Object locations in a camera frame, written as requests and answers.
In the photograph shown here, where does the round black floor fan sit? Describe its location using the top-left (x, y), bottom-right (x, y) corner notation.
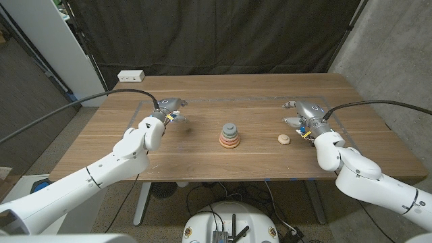
top-left (151, 182), bottom-right (179, 199)

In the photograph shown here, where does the white wall panel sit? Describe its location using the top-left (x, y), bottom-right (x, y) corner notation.
top-left (0, 0), bottom-right (108, 107)

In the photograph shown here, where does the grey table leg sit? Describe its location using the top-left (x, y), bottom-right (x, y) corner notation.
top-left (303, 180), bottom-right (328, 225)

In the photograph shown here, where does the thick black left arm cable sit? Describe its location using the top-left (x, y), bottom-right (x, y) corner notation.
top-left (0, 88), bottom-right (161, 145)

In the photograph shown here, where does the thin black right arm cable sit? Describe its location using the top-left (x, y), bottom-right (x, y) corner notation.
top-left (358, 201), bottom-right (389, 243)

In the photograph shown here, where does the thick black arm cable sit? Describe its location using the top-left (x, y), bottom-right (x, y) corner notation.
top-left (0, 88), bottom-right (161, 145)
top-left (322, 99), bottom-right (432, 122)

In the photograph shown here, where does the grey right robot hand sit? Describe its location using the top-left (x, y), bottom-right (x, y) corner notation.
top-left (282, 100), bottom-right (333, 139)

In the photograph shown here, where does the white power strip box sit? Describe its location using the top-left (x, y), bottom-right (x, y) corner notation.
top-left (117, 70), bottom-right (146, 83)

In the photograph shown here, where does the white floor cable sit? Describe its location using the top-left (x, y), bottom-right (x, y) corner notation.
top-left (264, 181), bottom-right (300, 234)

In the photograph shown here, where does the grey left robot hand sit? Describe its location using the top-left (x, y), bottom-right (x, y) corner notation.
top-left (152, 97), bottom-right (188, 126)

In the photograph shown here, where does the black curtain backdrop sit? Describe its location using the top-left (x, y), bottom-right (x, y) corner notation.
top-left (65, 0), bottom-right (364, 90)

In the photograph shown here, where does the white robot torso base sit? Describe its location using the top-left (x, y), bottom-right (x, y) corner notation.
top-left (181, 201), bottom-right (280, 243)

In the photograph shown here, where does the black power adapter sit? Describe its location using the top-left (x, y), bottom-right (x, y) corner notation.
top-left (281, 226), bottom-right (304, 243)

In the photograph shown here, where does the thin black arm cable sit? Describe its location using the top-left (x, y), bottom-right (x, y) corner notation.
top-left (358, 201), bottom-right (389, 243)
top-left (103, 173), bottom-right (140, 234)

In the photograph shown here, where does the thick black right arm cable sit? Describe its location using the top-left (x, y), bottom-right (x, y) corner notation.
top-left (322, 99), bottom-right (432, 122)

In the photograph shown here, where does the white table leg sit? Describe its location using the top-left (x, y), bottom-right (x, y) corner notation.
top-left (132, 182), bottom-right (153, 227)

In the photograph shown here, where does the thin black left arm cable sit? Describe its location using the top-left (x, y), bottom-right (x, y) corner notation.
top-left (103, 173), bottom-right (140, 234)

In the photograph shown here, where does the black antenna electronics module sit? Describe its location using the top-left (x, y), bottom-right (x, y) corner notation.
top-left (211, 213), bottom-right (250, 243)

